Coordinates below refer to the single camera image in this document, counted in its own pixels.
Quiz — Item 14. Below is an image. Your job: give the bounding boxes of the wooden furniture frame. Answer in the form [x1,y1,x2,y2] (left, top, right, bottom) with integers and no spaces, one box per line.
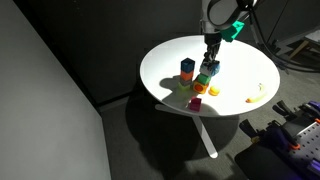
[287,30,320,62]

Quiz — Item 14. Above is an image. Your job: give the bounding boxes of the blue block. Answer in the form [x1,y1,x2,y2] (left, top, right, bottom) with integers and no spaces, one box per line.
[180,57,197,74]

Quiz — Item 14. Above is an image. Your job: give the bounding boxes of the magenta cube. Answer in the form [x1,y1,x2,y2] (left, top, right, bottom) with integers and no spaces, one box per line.
[188,96,203,113]

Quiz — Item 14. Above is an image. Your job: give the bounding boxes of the grey block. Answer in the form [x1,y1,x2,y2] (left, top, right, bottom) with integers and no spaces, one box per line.
[179,77,194,87]

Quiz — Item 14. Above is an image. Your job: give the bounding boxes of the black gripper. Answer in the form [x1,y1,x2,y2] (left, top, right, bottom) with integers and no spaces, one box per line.
[203,32,223,66]

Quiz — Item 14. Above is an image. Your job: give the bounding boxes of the white table leg base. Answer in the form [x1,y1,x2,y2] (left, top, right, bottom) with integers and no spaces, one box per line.
[154,103,220,160]

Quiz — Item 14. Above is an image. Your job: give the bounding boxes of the plain orange block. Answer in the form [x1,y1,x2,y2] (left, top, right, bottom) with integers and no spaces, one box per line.
[179,69,195,82]

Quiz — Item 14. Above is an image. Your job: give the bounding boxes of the purple clamp with orange tip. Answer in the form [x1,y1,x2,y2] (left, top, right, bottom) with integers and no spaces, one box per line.
[265,123,302,152]

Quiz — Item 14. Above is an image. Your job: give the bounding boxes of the yellow round toy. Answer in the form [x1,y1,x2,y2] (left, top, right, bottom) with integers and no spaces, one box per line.
[208,85,221,97]

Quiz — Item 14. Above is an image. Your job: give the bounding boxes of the perforated metal breadboard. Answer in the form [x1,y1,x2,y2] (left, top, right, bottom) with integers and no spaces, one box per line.
[288,120,320,169]

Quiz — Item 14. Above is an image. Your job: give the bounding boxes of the black clamp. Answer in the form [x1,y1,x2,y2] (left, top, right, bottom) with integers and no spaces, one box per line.
[271,99,302,122]
[238,118,268,142]

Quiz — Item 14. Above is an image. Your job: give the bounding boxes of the light green block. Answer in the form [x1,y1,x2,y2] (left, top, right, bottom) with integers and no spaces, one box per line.
[176,81,194,93]

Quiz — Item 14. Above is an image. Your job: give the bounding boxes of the black platform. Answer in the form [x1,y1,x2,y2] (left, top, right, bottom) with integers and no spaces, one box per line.
[234,144,304,180]

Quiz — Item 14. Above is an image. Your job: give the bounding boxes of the yellow banana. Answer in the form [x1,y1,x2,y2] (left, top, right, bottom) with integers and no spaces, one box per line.
[245,82,269,104]

